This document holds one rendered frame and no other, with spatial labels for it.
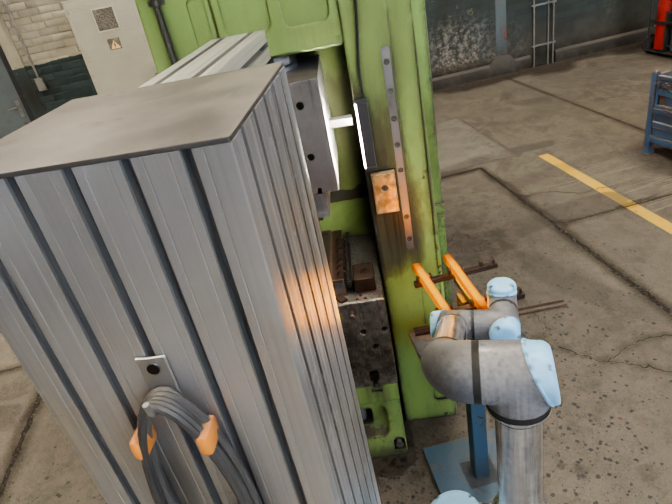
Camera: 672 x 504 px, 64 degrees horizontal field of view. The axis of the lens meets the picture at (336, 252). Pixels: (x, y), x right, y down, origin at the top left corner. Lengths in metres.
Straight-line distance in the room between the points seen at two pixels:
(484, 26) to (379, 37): 6.64
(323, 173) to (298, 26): 0.49
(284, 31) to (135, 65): 5.33
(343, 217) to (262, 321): 2.09
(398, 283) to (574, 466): 1.11
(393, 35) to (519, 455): 1.38
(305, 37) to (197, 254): 1.57
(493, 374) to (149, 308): 0.67
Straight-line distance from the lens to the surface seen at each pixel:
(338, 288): 2.14
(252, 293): 0.43
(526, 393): 1.01
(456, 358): 1.00
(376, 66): 1.96
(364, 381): 2.37
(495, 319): 1.39
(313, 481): 0.59
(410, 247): 2.23
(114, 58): 7.22
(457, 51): 8.43
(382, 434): 2.63
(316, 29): 1.94
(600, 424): 2.89
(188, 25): 1.99
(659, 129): 5.55
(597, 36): 9.49
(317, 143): 1.88
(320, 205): 1.96
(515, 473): 1.16
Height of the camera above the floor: 2.13
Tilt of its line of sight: 29 degrees down
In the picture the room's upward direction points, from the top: 12 degrees counter-clockwise
